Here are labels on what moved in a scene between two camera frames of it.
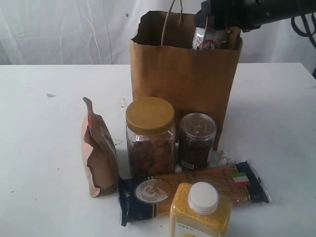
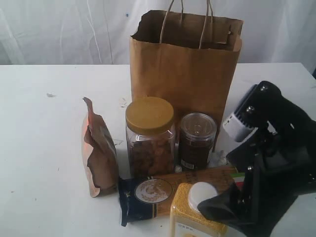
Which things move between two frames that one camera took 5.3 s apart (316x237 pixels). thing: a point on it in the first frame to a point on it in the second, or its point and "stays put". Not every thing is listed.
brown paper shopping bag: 193,69 stays put
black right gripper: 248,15 to 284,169
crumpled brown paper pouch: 99,152 stays put
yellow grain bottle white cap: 197,210 stays put
